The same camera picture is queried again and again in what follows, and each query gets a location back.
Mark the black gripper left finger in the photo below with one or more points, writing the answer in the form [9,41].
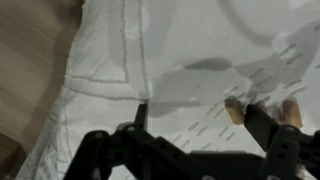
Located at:
[133,156]

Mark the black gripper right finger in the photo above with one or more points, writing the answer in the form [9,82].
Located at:
[286,150]

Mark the white quilted duvet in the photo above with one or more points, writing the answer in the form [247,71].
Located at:
[186,43]

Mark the wooden bed frame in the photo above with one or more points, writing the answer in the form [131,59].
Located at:
[10,156]

